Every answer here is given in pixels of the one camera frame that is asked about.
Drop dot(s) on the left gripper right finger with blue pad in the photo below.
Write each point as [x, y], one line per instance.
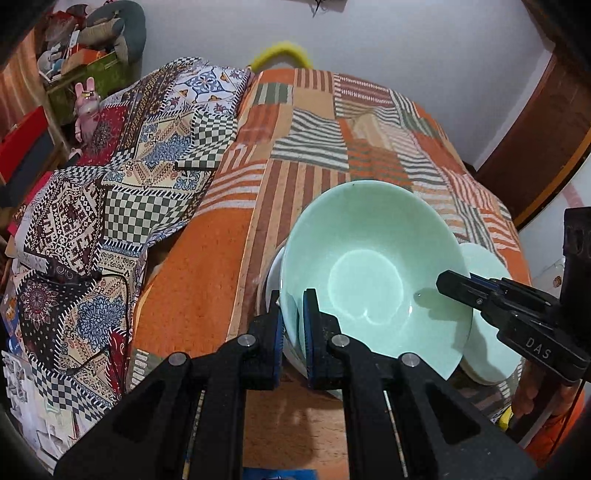
[403, 420]

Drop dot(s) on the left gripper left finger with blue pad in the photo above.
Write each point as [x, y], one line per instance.
[185, 419]

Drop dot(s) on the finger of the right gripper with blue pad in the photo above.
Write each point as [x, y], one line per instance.
[514, 291]
[491, 304]

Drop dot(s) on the mint green plate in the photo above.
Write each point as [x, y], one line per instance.
[486, 360]

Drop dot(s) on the mint green bowl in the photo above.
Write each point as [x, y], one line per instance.
[373, 253]

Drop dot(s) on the person's right hand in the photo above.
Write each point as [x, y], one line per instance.
[528, 389]

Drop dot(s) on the brown wooden door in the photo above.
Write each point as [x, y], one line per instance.
[545, 146]

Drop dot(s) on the patterned checkered quilt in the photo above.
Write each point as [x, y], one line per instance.
[83, 242]

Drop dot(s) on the orange striped patchwork blanket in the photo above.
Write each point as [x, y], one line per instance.
[301, 132]

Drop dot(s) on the yellow foam tube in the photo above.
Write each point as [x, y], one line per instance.
[285, 51]

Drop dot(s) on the red box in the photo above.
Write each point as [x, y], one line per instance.
[20, 140]

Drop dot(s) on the pink bunny toy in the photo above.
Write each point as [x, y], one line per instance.
[86, 108]

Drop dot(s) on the orange pink curtains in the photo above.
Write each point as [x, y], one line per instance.
[22, 90]

